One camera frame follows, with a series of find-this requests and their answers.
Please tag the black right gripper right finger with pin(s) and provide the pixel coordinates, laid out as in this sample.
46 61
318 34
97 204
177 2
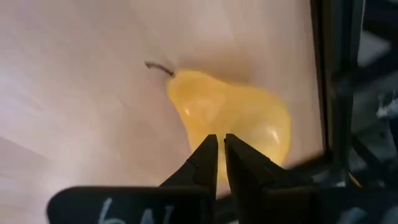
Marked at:
255 186

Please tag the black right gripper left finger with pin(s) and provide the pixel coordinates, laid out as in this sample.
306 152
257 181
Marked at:
186 193

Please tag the yellow pear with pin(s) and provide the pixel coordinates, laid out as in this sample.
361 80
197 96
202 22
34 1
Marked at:
224 109

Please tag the black aluminium table frame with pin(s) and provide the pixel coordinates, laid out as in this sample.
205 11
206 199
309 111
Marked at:
337 77

